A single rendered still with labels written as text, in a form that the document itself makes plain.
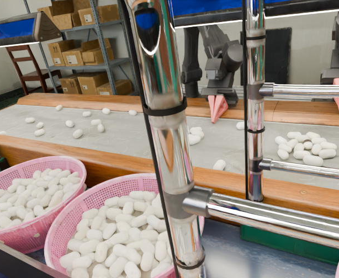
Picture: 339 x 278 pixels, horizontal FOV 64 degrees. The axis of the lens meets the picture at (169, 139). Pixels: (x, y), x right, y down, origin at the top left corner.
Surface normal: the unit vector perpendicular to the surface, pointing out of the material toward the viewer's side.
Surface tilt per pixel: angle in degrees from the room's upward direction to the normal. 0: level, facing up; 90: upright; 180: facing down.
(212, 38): 40
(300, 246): 90
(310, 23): 90
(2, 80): 91
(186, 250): 90
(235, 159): 0
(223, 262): 0
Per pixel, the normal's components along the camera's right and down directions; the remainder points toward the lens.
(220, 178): -0.15, -0.88
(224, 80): -0.41, -0.38
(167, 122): -0.02, 0.45
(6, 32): -0.48, -0.08
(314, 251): -0.47, 0.46
